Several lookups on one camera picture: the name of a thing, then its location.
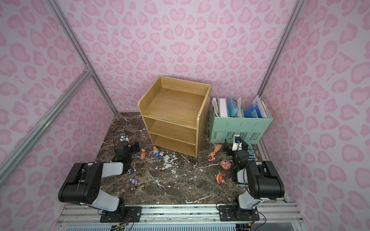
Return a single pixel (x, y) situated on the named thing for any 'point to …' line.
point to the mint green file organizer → (222, 129)
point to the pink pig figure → (211, 156)
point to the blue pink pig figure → (157, 153)
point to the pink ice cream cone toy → (217, 147)
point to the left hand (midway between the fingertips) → (128, 140)
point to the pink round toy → (225, 164)
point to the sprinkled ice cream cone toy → (143, 154)
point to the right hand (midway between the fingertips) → (234, 138)
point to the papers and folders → (223, 107)
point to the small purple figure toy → (133, 180)
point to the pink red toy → (219, 178)
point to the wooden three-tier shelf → (177, 112)
